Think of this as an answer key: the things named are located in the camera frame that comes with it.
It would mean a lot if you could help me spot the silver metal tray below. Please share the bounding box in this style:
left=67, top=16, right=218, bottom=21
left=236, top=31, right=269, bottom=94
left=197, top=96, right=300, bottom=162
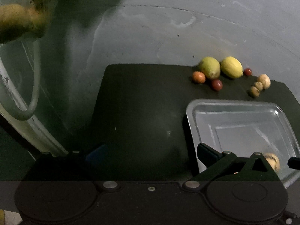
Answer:
left=186, top=99, right=299, bottom=188

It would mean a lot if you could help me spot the black table mat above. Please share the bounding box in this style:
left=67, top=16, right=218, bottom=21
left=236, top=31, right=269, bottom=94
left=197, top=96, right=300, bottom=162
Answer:
left=67, top=63, right=300, bottom=181

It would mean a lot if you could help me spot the small brown longan lower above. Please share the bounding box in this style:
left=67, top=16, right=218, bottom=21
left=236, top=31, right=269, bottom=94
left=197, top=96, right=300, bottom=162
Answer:
left=249, top=86, right=260, bottom=98

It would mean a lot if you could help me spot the small brown longan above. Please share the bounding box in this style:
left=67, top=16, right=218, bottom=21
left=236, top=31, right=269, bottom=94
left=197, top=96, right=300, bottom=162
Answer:
left=254, top=81, right=263, bottom=91
left=249, top=86, right=260, bottom=98

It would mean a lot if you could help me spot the orange red small fruit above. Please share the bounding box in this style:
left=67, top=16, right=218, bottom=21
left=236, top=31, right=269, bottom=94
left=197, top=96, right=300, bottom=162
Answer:
left=211, top=79, right=223, bottom=92

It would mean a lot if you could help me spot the small brown longan upper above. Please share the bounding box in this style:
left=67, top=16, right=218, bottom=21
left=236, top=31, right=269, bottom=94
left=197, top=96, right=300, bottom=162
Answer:
left=254, top=81, right=263, bottom=91

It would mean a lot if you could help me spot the tan round fruit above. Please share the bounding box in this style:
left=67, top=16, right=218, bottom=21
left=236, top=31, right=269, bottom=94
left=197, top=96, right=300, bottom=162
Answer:
left=257, top=74, right=271, bottom=89

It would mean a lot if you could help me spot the orange kumquat near mango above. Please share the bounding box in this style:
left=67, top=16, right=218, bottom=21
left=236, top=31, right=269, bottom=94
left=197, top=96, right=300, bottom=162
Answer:
left=192, top=71, right=206, bottom=83

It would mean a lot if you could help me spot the red cherry tomato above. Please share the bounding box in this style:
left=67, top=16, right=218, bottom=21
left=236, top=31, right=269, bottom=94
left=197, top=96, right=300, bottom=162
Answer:
left=243, top=67, right=252, bottom=77

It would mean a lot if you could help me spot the yellow lemon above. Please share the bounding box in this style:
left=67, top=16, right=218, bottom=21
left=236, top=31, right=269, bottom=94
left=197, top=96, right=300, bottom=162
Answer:
left=221, top=56, right=243, bottom=79

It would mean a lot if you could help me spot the green pear lower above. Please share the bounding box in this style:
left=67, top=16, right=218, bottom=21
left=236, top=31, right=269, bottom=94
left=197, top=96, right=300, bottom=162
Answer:
left=1, top=4, right=51, bottom=44

